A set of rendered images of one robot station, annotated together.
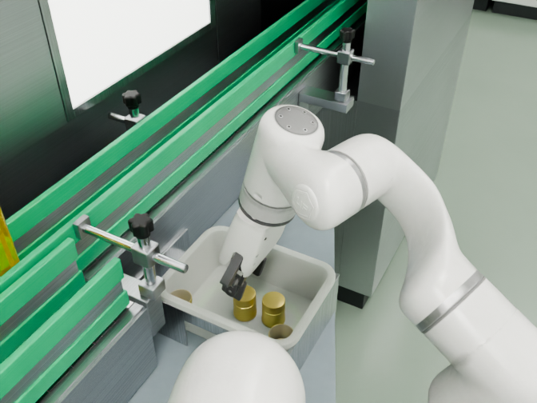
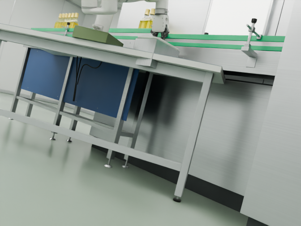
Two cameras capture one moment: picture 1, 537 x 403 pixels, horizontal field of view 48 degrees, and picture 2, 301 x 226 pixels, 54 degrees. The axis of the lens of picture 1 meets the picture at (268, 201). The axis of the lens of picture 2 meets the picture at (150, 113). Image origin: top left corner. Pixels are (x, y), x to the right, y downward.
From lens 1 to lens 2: 2.25 m
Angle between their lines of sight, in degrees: 100
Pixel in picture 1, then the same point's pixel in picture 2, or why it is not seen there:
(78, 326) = (144, 34)
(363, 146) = not seen: outside the picture
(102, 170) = not seen: hidden behind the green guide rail
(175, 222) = (181, 52)
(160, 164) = (187, 36)
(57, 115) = not seen: hidden behind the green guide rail
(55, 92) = (201, 32)
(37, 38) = (203, 19)
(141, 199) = (180, 42)
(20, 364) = (137, 29)
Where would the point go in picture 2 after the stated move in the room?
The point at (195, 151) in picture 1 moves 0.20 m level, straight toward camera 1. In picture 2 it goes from (199, 42) to (167, 35)
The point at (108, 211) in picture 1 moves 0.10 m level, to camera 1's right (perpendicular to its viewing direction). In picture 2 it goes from (172, 37) to (170, 32)
